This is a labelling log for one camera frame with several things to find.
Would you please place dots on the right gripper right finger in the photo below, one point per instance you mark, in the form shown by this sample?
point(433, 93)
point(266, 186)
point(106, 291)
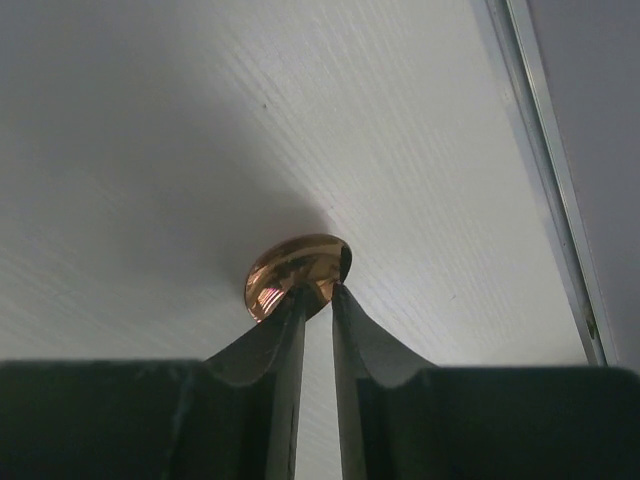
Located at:
point(402, 417)

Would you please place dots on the right aluminium frame post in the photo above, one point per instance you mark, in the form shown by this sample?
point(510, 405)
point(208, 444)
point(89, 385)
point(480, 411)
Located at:
point(547, 165)

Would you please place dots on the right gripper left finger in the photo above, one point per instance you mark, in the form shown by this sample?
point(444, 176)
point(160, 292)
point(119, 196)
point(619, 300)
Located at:
point(232, 416)

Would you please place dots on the copper spoon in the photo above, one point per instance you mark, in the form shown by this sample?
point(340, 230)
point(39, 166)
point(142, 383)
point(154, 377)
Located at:
point(317, 261)

